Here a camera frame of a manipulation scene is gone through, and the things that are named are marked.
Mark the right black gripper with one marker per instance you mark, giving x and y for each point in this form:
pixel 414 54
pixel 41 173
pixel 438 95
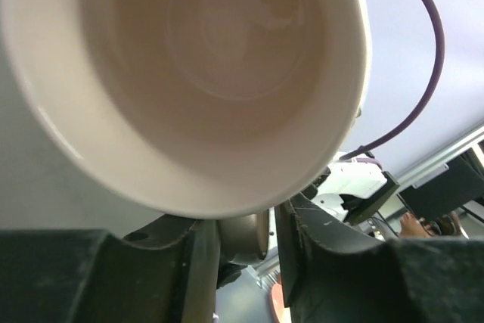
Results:
pixel 244 241

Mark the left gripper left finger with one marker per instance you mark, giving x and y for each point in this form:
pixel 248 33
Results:
pixel 163 272

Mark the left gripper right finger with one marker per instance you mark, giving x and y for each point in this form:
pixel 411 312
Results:
pixel 331 272

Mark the pink mug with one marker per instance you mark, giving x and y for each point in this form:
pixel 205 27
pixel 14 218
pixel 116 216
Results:
pixel 199 108

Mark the orange patterned small bowl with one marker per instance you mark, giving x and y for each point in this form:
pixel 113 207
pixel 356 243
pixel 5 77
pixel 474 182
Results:
pixel 281 313

